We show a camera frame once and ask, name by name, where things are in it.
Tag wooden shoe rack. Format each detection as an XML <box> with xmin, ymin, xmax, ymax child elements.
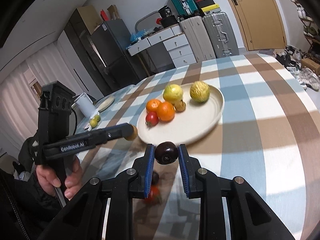
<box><xmin>290</xmin><ymin>0</ymin><xmax>319</xmax><ymax>64</ymax></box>

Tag dark purple plum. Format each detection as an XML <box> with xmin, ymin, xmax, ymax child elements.
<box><xmin>155</xmin><ymin>141</ymin><xmax>178</xmax><ymax>165</ymax></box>
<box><xmin>151</xmin><ymin>171</ymin><xmax>159</xmax><ymax>185</ymax></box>

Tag small beige plate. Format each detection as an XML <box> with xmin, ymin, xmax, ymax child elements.
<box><xmin>98</xmin><ymin>96</ymin><xmax>115</xmax><ymax>112</ymax></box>

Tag wooden door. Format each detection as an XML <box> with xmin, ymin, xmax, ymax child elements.
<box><xmin>228</xmin><ymin>0</ymin><xmax>286</xmax><ymax>50</ymax></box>

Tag wrinkled yellow-green citrus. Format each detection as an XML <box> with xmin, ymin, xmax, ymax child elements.
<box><xmin>189</xmin><ymin>81</ymin><xmax>210</xmax><ymax>103</ymax></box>

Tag dark refrigerator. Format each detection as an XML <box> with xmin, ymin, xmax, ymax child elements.
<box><xmin>64</xmin><ymin>20</ymin><xmax>147</xmax><ymax>95</ymax></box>

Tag red tomato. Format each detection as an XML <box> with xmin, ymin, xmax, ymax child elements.
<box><xmin>145</xmin><ymin>112</ymin><xmax>159</xmax><ymax>127</ymax></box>
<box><xmin>144</xmin><ymin>185</ymin><xmax>161</xmax><ymax>205</ymax></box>

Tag white desk with drawers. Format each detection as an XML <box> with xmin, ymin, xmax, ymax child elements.
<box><xmin>127</xmin><ymin>24</ymin><xmax>196</xmax><ymax>68</ymax></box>

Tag silver suitcase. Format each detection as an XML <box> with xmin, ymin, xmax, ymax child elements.
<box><xmin>203</xmin><ymin>12</ymin><xmax>239</xmax><ymax>58</ymax></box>

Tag stacked shoe boxes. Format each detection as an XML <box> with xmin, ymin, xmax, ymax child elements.
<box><xmin>194</xmin><ymin>0</ymin><xmax>221</xmax><ymax>16</ymax></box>

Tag brown kiwi fruit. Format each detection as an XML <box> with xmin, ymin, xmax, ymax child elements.
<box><xmin>125</xmin><ymin>125</ymin><xmax>138</xmax><ymax>141</ymax></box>

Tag yellow-green fruit side table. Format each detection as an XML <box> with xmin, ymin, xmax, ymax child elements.
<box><xmin>89</xmin><ymin>115</ymin><xmax>101</xmax><ymax>128</ymax></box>

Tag orange tangerine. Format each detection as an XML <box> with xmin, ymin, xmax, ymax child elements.
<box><xmin>146</xmin><ymin>99</ymin><xmax>162</xmax><ymax>113</ymax></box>
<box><xmin>157</xmin><ymin>101</ymin><xmax>175</xmax><ymax>122</ymax></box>

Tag checkered tablecloth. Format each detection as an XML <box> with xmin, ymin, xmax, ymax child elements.
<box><xmin>78</xmin><ymin>54</ymin><xmax>319</xmax><ymax>239</ymax></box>

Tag cream round plate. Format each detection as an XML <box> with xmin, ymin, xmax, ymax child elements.
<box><xmin>136</xmin><ymin>83</ymin><xmax>225</xmax><ymax>145</ymax></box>

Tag beige suitcase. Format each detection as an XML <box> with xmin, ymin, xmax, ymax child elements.
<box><xmin>180</xmin><ymin>16</ymin><xmax>216</xmax><ymax>62</ymax></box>

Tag left hand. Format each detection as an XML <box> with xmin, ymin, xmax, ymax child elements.
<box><xmin>36</xmin><ymin>157</ymin><xmax>82</xmax><ymax>200</ymax></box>

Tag smooth yellow-green citrus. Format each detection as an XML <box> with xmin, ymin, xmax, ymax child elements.
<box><xmin>163</xmin><ymin>84</ymin><xmax>183</xmax><ymax>104</ymax></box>

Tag brown walnut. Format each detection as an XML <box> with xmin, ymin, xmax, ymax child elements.
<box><xmin>174</xmin><ymin>100</ymin><xmax>186</xmax><ymax>113</ymax></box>

